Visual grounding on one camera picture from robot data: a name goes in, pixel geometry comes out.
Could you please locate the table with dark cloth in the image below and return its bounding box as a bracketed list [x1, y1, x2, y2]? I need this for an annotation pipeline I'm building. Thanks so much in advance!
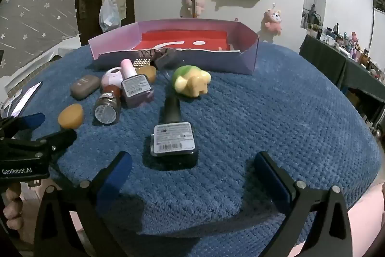
[299, 34, 385, 125]

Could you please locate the pale pink plush toy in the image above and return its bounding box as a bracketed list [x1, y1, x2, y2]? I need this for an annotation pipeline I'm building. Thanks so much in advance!
[184, 0, 206, 15]

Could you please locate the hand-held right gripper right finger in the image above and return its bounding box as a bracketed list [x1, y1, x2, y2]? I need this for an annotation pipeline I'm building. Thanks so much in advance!
[254, 151, 354, 257]

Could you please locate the pink and red cardboard box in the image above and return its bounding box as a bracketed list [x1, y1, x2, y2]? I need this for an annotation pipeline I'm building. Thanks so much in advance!
[88, 19, 260, 76]

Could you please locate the row of cosmetic bottles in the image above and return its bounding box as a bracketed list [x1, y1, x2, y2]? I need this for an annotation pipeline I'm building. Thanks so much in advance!
[307, 23, 385, 80]

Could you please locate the pink-capped nail polish bottle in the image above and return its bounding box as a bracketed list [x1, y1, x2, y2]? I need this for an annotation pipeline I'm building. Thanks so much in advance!
[120, 59, 155, 108]

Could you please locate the smartphone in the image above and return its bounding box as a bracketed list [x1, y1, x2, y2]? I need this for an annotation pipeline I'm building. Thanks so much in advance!
[9, 81, 43, 119]

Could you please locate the metal door handle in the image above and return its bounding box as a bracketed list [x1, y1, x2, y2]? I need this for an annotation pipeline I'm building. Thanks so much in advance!
[77, 0, 95, 20]

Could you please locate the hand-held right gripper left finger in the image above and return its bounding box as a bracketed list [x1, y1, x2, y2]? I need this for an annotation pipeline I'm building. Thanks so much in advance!
[33, 151, 133, 257]

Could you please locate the clear plastic bag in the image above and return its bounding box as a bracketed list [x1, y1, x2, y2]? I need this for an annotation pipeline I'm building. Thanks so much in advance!
[99, 0, 121, 33]

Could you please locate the orange egg-shaped sponge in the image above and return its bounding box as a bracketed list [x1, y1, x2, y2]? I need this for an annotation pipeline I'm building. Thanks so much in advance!
[136, 65, 157, 83]
[58, 104, 84, 129]

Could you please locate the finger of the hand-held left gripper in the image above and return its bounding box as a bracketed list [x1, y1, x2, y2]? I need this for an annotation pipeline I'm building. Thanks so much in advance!
[6, 128, 77, 160]
[0, 113, 46, 139]

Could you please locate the pink plush toy with horns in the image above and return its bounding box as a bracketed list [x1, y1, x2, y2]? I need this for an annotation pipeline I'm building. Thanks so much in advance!
[264, 4, 283, 35]

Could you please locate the brown-capped glitter bottle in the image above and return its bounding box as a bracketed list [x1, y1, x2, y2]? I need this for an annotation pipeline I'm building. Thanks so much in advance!
[94, 85, 122, 125]

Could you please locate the person's left hand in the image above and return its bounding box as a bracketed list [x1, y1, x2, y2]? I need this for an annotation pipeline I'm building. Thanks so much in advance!
[3, 183, 23, 226]

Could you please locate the green and yellow turtle toy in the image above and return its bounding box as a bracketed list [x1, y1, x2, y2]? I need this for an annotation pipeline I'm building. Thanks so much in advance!
[171, 65, 211, 98]

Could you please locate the brown plastic case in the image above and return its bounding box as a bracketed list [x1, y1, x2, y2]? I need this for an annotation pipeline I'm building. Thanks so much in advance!
[70, 75, 101, 100]

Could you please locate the black nail polish bottle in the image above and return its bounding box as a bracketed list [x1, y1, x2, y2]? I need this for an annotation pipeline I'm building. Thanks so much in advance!
[150, 96, 199, 169]

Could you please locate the pink rounded case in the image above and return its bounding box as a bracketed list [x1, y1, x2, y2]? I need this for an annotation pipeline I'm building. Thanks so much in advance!
[101, 67, 124, 93]

